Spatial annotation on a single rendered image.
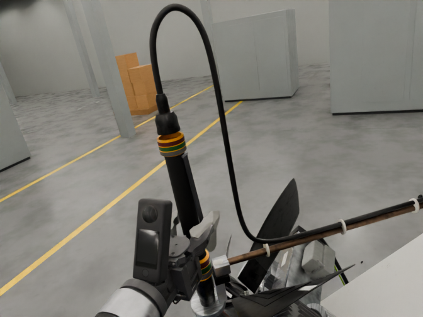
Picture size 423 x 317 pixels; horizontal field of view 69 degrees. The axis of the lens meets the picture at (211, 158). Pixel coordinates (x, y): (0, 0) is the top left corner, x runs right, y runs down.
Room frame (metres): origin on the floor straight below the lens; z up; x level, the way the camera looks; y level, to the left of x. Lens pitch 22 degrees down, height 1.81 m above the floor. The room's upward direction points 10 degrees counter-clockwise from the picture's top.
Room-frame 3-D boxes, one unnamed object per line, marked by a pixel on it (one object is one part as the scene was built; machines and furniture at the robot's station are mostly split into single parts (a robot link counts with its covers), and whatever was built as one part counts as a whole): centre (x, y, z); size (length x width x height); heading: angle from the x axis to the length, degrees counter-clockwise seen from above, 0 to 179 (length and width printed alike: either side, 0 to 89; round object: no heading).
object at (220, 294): (0.47, 0.05, 1.35); 0.09 x 0.07 x 0.10; 99
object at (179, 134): (0.47, 0.06, 1.65); 0.04 x 0.04 x 0.03
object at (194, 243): (0.41, 0.05, 1.50); 0.09 x 0.05 x 0.02; 138
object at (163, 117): (0.47, 0.06, 1.50); 0.04 x 0.04 x 0.46
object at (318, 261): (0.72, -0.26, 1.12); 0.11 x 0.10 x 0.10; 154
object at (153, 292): (0.37, 0.10, 1.48); 0.12 x 0.08 x 0.09; 154
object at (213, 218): (0.45, 0.03, 1.48); 0.09 x 0.03 x 0.06; 138
